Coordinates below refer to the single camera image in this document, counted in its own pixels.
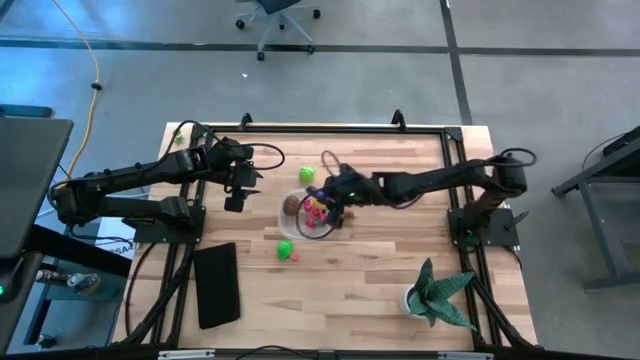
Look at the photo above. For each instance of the green potted plant white pot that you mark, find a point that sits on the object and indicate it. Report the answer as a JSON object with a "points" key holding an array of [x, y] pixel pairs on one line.
{"points": [[435, 295]]}

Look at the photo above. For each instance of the pink toy raspberry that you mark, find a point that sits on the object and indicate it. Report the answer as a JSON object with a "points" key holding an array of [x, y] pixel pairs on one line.
{"points": [[295, 257], [307, 205]]}

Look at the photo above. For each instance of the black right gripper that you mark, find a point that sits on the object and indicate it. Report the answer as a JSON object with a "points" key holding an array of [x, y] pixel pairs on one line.
{"points": [[352, 189]]}

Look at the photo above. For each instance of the dark grey desk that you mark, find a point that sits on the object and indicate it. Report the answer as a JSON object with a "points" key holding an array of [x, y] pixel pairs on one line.
{"points": [[30, 185]]}

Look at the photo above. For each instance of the office chair base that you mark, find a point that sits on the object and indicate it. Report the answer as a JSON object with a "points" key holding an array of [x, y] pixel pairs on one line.
{"points": [[280, 15]]}

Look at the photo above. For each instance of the black cloth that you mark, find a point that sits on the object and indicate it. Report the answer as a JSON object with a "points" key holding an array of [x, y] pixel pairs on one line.
{"points": [[217, 285]]}

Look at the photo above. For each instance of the light green toy cabbage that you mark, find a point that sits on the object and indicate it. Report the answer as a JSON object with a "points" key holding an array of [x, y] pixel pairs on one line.
{"points": [[307, 174]]}

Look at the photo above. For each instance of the green toy bell pepper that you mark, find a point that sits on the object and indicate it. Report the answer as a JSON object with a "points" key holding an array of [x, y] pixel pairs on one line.
{"points": [[285, 250]]}

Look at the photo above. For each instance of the brown toy kiwi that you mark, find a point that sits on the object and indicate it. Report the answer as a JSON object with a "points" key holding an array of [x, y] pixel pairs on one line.
{"points": [[291, 205]]}

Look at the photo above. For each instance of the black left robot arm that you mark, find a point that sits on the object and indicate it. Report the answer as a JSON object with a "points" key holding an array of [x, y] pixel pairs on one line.
{"points": [[150, 170]]}

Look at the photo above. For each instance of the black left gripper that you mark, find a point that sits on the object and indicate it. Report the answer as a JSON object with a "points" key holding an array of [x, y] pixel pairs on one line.
{"points": [[235, 175]]}

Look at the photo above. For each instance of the clear plastic tupperware container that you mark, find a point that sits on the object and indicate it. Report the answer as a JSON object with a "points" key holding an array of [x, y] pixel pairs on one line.
{"points": [[287, 227]]}

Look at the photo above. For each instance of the black frame clamp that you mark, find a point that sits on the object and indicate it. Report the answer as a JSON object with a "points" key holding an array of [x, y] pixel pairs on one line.
{"points": [[398, 120], [246, 121]]}

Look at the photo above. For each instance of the red toy tomato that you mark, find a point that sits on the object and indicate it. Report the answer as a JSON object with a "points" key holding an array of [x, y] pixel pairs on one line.
{"points": [[316, 212]]}

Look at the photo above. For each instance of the red toy strawberry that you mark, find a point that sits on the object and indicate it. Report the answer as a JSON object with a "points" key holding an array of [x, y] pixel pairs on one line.
{"points": [[310, 223]]}

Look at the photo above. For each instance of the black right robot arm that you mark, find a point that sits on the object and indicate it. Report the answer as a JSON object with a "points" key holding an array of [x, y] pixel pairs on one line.
{"points": [[440, 177]]}

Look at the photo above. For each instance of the dark metal side table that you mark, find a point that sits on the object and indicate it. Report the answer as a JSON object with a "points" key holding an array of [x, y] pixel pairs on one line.
{"points": [[600, 200]]}

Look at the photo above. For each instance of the small green toy sprig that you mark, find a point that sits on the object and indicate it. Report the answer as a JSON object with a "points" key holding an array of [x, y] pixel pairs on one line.
{"points": [[178, 137]]}

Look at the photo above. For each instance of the black aluminium table frame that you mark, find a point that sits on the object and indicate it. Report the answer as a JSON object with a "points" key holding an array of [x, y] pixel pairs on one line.
{"points": [[325, 129]]}

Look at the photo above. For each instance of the purple toy eggplant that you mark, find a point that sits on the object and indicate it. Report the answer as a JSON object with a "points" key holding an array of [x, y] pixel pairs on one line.
{"points": [[315, 192]]}

